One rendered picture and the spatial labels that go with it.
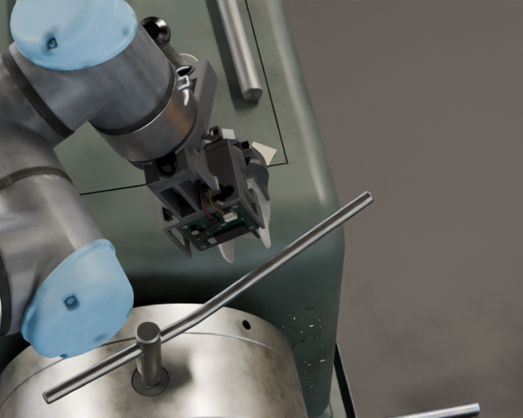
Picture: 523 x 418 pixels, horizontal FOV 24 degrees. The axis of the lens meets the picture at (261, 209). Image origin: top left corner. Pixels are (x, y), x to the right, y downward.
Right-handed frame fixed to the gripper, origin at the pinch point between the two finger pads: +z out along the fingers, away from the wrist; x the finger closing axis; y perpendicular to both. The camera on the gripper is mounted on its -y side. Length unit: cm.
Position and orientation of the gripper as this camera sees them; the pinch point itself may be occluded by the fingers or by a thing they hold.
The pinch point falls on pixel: (251, 222)
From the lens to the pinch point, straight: 110.4
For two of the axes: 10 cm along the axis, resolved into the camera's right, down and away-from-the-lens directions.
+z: 3.8, 4.8, 7.9
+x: 9.1, -3.7, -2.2
